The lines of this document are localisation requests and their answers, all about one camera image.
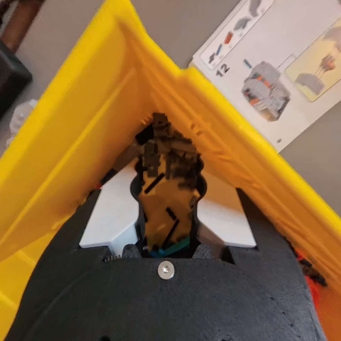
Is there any black device with green lights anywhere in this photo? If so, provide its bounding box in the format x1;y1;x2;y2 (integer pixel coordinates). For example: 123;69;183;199
0;40;33;119

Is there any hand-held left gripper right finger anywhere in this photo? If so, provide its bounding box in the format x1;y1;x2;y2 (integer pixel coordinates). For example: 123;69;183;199
190;157;257;259

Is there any yellow storage bin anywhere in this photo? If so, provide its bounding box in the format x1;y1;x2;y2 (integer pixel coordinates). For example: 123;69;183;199
0;0;341;341

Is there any open instruction booklet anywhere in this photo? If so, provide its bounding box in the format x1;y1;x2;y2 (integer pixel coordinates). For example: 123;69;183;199
189;0;341;153

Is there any pile of toy building parts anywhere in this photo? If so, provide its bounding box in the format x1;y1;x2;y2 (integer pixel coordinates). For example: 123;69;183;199
101;112;329;309

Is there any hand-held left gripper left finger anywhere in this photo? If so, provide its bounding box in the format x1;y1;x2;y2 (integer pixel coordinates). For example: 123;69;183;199
79;159;146;257

